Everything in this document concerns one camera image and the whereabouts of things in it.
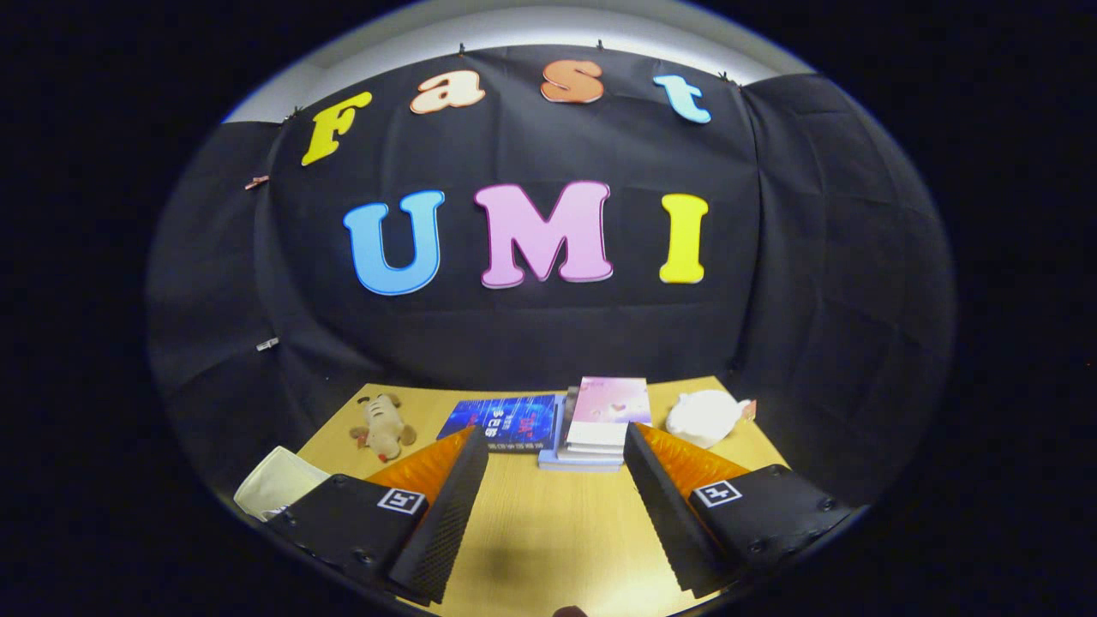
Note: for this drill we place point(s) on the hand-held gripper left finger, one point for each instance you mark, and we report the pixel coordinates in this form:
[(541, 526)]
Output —
[(441, 523)]

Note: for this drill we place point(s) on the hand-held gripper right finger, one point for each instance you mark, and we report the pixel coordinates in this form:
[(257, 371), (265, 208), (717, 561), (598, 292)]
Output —
[(664, 514)]

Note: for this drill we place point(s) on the beige fabric storage box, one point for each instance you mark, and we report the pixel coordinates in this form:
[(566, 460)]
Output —
[(278, 480)]

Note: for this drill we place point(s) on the light blue book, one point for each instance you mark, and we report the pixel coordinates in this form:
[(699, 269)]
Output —
[(583, 465)]

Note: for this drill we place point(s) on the white plush toy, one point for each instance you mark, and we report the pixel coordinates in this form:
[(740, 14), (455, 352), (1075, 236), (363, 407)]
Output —
[(704, 417)]

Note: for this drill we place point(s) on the tan plush dog toy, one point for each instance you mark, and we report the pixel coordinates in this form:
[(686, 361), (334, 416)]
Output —
[(383, 426)]

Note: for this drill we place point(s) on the dark blue book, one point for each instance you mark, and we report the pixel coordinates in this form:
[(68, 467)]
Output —
[(506, 420)]

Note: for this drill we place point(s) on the pink clothespin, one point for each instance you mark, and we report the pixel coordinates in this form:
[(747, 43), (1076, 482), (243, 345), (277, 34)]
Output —
[(256, 182)]

